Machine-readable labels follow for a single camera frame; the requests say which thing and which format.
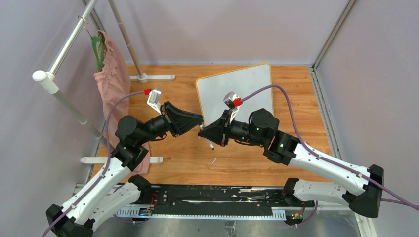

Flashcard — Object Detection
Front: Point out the pink hanging garment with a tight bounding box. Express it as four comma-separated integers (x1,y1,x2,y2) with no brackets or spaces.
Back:
93,30,151,175

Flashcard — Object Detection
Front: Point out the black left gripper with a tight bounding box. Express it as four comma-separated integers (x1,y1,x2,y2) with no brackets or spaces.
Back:
137,100,203,145

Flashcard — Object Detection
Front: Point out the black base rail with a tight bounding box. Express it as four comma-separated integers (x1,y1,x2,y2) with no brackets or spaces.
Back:
116,184,315,221

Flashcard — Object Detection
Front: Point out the white whiteboard marker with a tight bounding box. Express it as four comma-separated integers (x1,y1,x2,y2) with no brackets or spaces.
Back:
207,139,215,150

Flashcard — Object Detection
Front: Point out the silver clothes rack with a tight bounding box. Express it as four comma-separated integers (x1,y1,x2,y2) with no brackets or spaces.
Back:
32,0,176,165

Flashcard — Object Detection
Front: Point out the green clothes hanger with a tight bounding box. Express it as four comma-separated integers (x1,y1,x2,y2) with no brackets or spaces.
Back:
91,33,105,72

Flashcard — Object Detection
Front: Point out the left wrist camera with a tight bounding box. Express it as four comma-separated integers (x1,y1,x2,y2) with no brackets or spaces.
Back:
147,88,162,114

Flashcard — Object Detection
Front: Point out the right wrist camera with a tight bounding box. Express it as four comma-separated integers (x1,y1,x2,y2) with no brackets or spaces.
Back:
223,91,243,123

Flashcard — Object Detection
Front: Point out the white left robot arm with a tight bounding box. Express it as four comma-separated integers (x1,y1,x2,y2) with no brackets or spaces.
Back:
45,101,204,237

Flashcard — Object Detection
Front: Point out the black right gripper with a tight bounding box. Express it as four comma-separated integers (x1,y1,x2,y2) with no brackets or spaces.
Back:
199,109,266,147

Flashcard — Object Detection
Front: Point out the yellow framed whiteboard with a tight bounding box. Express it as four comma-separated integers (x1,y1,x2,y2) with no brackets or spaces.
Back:
196,63,274,126

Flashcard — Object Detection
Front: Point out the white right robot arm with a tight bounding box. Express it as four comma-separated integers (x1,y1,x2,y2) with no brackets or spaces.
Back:
198,109,384,218

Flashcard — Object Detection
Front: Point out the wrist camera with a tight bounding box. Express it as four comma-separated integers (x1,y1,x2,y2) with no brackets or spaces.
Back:
147,88,162,114
223,91,243,123

